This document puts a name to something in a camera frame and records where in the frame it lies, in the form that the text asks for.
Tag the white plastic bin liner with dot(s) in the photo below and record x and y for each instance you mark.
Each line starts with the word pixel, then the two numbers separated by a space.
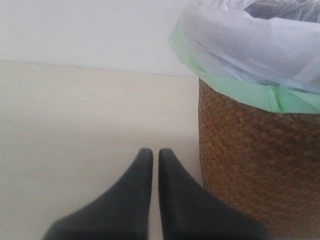
pixel 262 53

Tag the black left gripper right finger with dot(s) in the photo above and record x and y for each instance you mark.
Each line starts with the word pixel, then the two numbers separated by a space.
pixel 189 212

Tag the woven wicker waste basket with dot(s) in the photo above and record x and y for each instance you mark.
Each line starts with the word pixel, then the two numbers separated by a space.
pixel 265 165

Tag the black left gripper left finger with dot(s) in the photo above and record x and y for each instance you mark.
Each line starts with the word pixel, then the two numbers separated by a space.
pixel 121 213

